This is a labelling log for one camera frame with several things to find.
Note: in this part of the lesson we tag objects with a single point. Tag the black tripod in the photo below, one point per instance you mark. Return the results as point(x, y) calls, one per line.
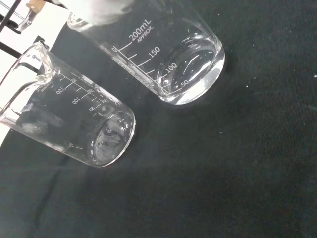
point(7, 48)

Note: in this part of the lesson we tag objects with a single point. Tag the black bench cloth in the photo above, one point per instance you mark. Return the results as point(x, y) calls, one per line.
point(223, 173)

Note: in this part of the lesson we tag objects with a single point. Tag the small clear clip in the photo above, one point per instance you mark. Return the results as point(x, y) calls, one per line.
point(28, 108)

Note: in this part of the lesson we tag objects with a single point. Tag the clear glass beaker with spout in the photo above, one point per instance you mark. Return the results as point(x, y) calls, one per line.
point(111, 141)

